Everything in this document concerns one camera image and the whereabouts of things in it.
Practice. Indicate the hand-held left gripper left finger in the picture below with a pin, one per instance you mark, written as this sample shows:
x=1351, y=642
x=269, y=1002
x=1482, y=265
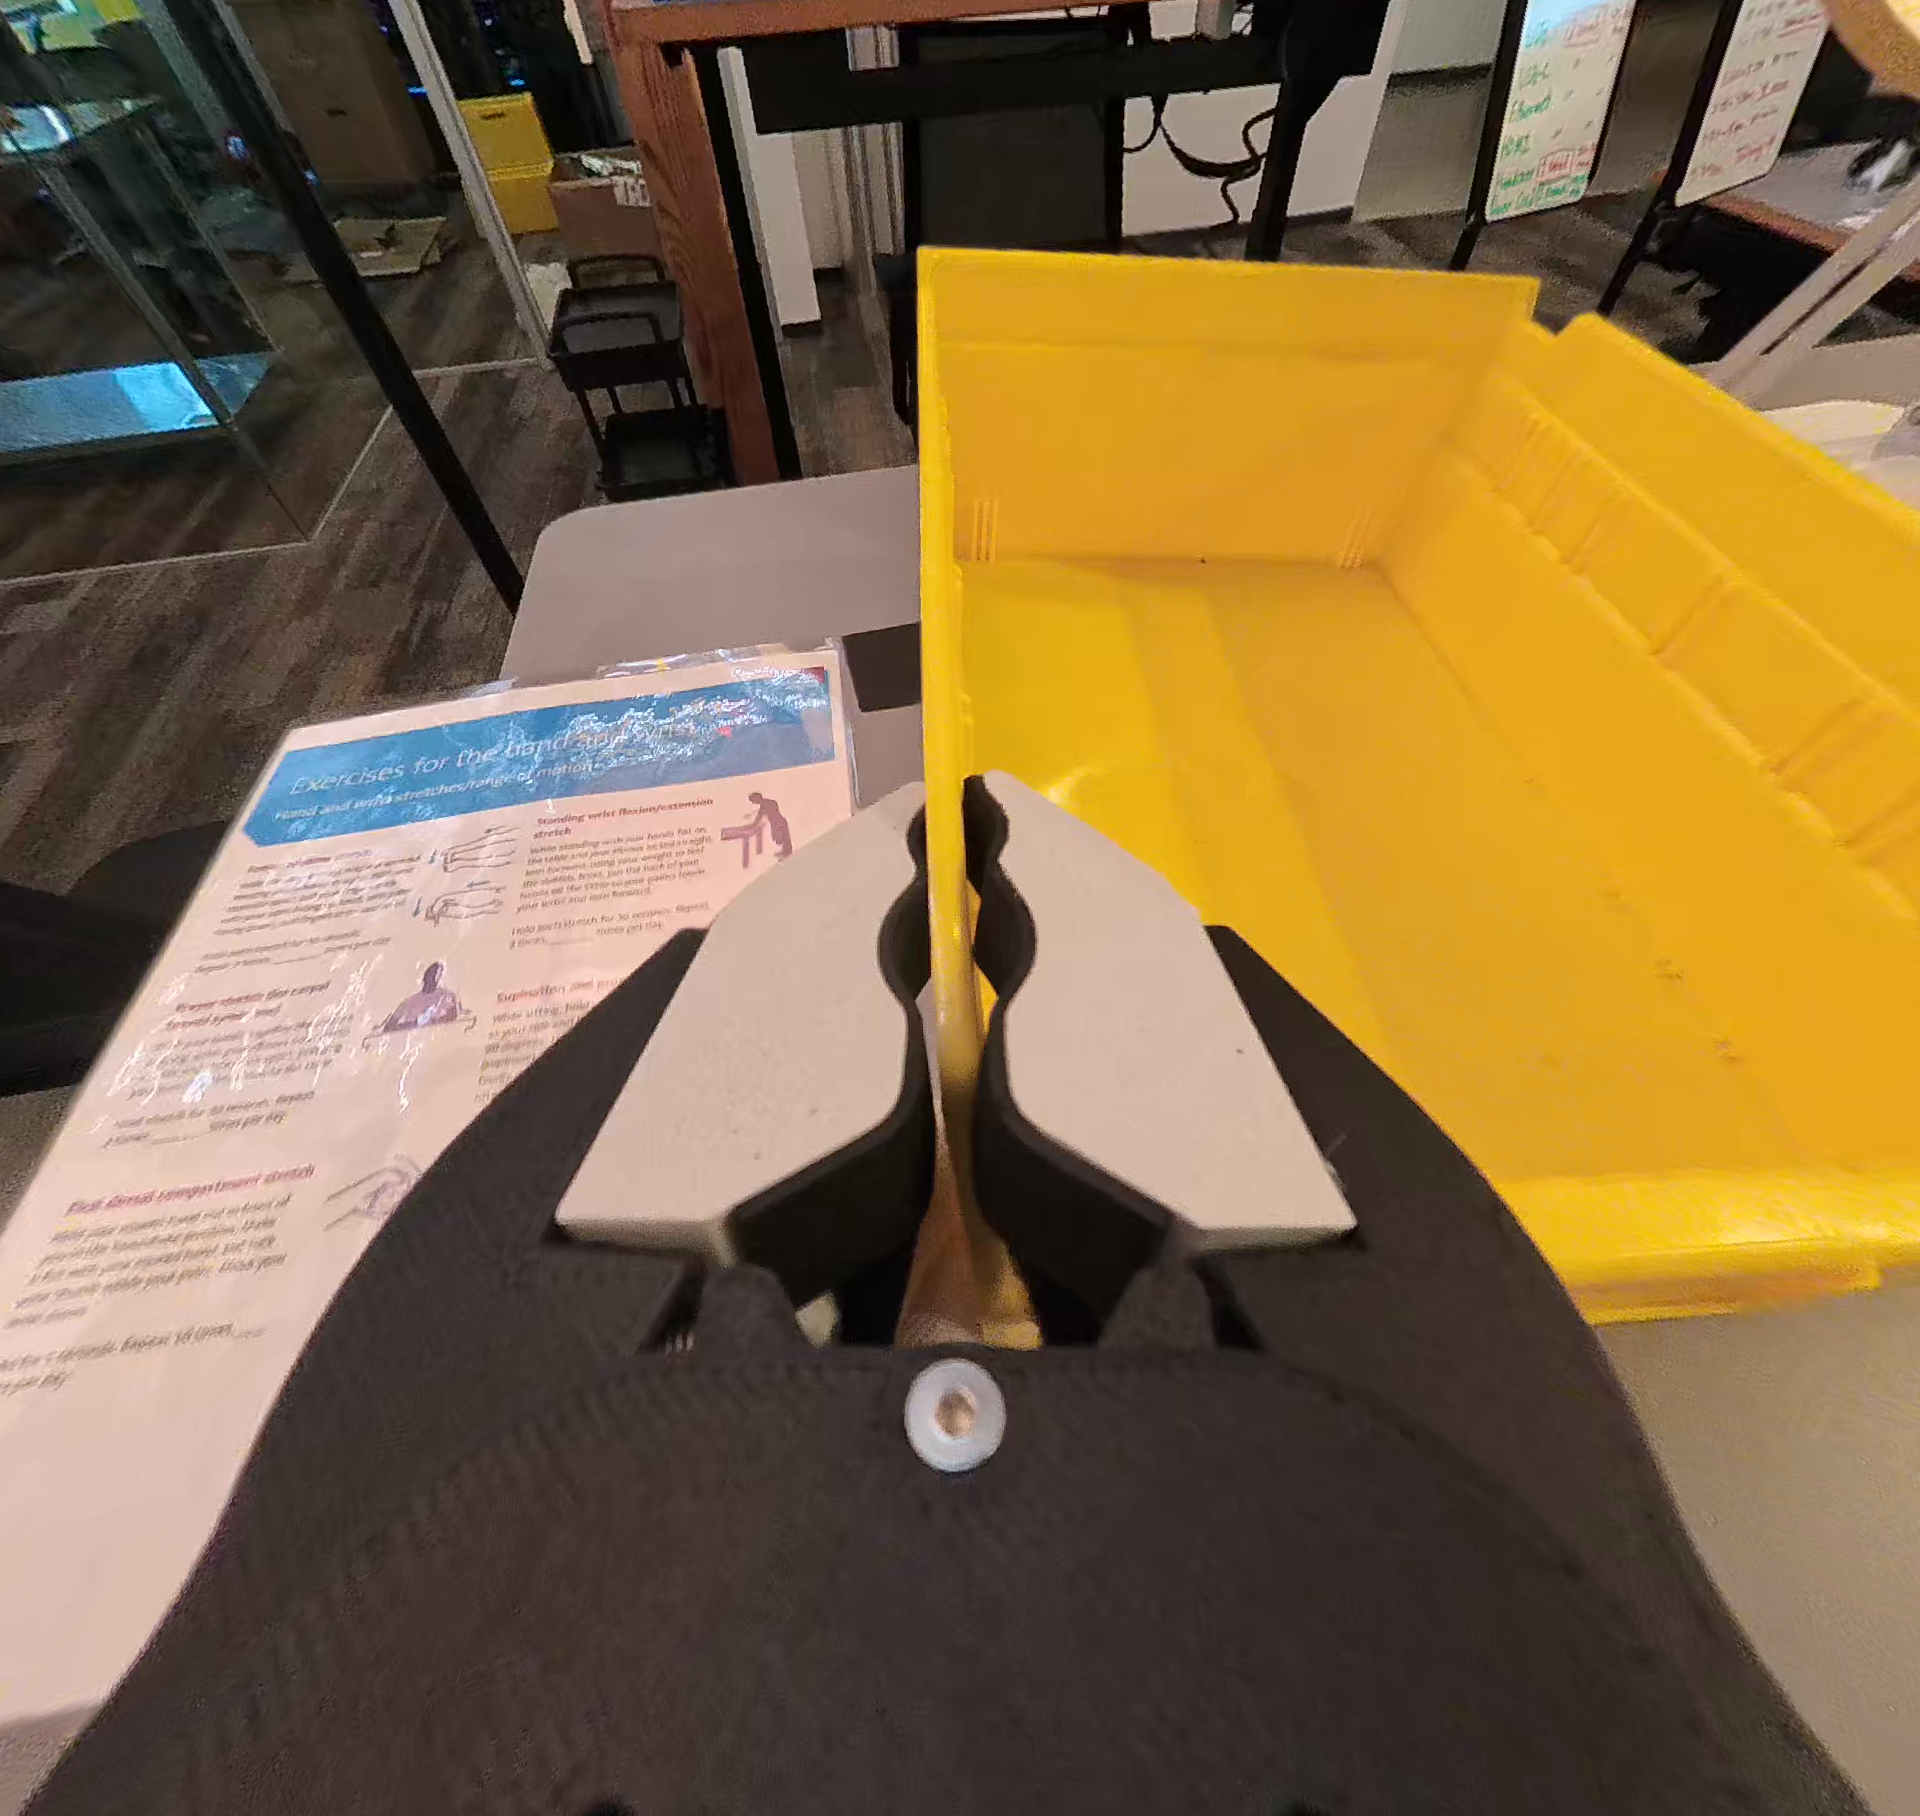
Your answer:
x=780, y=1065

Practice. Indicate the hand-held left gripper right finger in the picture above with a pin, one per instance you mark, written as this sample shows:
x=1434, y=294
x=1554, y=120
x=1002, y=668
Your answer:
x=1156, y=1082

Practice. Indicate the yellow plastic bin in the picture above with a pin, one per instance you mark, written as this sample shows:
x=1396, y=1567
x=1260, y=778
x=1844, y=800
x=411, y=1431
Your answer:
x=1424, y=870

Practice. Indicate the laminated exercise sheet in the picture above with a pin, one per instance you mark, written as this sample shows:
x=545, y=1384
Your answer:
x=450, y=975

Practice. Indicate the black utility cart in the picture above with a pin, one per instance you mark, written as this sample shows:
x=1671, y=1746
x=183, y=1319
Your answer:
x=631, y=391

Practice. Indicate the open cardboard box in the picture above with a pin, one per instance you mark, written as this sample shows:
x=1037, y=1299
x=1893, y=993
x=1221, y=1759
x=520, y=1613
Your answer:
x=601, y=211

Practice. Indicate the black computer tower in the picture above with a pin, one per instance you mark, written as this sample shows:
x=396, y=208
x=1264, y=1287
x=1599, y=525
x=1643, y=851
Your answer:
x=1021, y=180

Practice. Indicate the glass-top metal table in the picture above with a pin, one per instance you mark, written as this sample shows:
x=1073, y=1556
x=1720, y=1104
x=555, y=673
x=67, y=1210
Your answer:
x=119, y=415

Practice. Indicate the yellow crate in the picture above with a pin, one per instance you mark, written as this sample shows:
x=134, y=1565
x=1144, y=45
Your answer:
x=511, y=160

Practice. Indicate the white board stand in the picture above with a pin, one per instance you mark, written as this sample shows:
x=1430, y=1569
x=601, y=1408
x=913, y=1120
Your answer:
x=1831, y=287

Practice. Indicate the whiteboard with green writing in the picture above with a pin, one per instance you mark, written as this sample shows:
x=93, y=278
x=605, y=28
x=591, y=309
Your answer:
x=1567, y=46
x=1755, y=46

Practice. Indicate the stacked cardboard boxes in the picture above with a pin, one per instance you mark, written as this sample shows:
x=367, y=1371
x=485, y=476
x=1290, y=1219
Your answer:
x=315, y=46

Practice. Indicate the wooden support post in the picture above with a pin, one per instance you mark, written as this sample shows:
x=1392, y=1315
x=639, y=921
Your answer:
x=676, y=271

